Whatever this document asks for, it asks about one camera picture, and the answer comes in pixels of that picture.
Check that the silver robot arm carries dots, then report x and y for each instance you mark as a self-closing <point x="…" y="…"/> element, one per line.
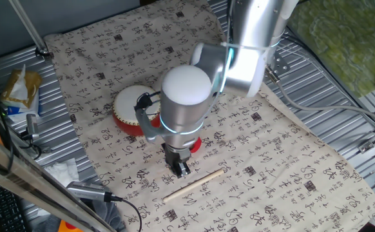
<point x="184" y="109"/>

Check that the green textured mat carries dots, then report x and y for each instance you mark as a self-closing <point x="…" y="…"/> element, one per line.
<point x="342" y="42"/>

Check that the aluminium frame bar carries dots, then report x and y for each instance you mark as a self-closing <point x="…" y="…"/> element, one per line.
<point x="29" y="180"/>

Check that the beige calligraphy print cloth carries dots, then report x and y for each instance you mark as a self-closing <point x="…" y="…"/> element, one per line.
<point x="271" y="145"/>

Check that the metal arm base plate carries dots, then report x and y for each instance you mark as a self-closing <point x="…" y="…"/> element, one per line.
<point x="281" y="64"/>

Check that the black keyboard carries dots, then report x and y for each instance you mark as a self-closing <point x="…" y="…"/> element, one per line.
<point x="0" y="206"/>

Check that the thin metal pole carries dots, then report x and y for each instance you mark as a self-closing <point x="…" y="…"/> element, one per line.
<point x="29" y="29"/>

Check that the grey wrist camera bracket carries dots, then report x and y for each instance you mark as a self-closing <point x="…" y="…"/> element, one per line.
<point x="145" y="125"/>

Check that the orange emergency stop box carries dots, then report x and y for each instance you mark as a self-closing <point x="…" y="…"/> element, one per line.
<point x="66" y="227"/>

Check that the red drum with white head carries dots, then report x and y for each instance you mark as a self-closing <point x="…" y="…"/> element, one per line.
<point x="126" y="103"/>

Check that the light wooden drumstick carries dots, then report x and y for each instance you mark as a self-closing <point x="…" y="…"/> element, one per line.
<point x="194" y="185"/>

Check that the crumpled white tissue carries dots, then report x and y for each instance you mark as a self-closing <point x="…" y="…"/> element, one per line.
<point x="62" y="172"/>

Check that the black device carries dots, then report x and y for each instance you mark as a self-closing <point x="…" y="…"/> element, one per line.
<point x="32" y="124"/>

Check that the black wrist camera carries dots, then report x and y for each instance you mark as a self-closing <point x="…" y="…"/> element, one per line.
<point x="144" y="102"/>

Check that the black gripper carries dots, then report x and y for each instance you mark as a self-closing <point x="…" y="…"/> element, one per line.
<point x="176" y="155"/>

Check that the silver camera with black plug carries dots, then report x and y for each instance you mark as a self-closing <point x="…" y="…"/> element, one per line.
<point x="84" y="190"/>

